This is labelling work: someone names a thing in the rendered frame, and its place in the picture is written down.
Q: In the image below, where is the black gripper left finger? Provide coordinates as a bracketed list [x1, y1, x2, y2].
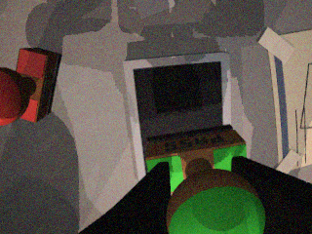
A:
[78, 161, 172, 234]

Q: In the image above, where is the cream inspection card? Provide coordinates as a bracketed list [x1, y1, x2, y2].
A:
[258, 27, 312, 175]

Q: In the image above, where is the grey mug with cream rim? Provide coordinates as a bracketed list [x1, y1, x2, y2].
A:
[0, 175, 79, 234]

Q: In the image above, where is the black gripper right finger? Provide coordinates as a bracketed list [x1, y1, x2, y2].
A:
[231, 156, 312, 234]

